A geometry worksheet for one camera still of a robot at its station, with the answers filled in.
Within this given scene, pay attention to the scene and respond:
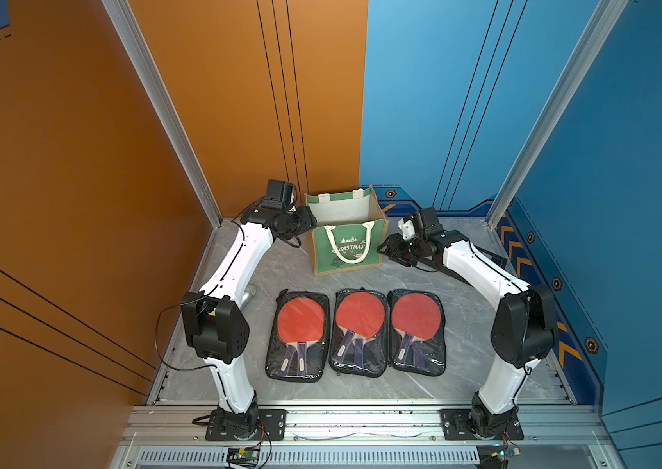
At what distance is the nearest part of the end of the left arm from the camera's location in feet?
2.02

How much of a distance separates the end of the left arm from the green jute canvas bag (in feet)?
0.14

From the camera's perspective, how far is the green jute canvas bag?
89 cm
